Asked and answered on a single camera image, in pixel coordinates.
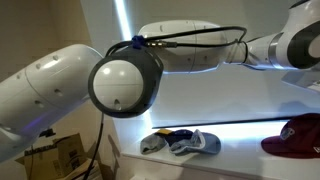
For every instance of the maroon cap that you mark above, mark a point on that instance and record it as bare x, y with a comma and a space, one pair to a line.
299, 138

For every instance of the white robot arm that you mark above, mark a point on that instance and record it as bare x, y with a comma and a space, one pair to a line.
124, 82

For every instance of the navy cap with yellow brim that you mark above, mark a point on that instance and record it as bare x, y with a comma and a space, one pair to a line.
174, 136

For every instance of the grey cap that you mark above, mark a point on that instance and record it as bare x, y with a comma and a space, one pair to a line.
152, 143

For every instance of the light blue denim cap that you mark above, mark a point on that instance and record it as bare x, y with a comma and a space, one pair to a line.
200, 142

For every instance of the brown cardboard box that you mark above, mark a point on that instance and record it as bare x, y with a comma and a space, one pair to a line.
64, 159

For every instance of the black camera on stand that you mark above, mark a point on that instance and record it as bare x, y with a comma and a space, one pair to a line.
47, 133

